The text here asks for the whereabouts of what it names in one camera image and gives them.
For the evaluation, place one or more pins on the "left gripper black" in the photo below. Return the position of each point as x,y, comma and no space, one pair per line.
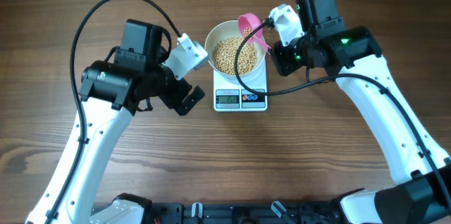
182,88

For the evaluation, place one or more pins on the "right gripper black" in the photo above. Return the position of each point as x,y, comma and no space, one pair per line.
285,67

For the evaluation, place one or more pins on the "pink plastic scoop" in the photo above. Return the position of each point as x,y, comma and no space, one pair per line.
253,21

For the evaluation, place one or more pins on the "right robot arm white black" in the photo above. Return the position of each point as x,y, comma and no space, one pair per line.
312,34

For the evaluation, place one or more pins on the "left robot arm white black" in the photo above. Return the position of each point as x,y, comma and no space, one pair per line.
110,96

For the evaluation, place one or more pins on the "white digital kitchen scale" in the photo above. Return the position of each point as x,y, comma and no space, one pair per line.
231,96

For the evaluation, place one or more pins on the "soybeans in bowl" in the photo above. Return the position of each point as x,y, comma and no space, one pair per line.
224,56

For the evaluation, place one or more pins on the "soybeans in scoop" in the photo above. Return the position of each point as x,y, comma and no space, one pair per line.
247,33

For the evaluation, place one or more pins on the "white bowl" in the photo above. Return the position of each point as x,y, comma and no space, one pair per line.
227,30

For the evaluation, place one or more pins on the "black aluminium frame rail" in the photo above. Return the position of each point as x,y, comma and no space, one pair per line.
243,213

